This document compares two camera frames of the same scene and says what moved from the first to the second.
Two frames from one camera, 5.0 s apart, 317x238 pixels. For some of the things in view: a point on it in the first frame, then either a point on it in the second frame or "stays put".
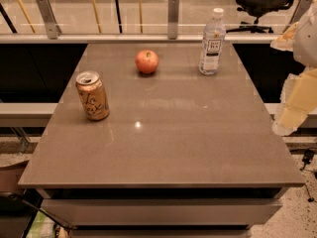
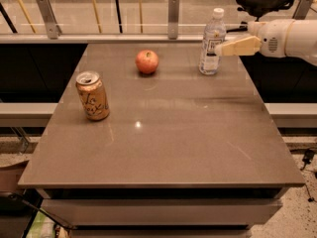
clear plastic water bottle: [213, 43] stays put
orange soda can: [93, 95] stays put
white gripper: [307, 44] -> [271, 39]
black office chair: [263, 0] stays put
